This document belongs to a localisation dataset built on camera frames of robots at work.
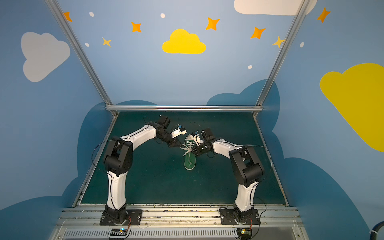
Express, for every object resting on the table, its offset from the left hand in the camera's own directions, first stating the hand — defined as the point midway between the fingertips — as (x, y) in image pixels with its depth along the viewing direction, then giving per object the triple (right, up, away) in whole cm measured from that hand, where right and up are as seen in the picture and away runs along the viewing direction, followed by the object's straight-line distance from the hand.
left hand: (180, 143), depth 96 cm
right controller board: (+34, -43, -22) cm, 59 cm away
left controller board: (-29, -42, -22) cm, 56 cm away
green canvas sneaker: (+7, -10, -4) cm, 12 cm away
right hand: (+9, -4, +1) cm, 10 cm away
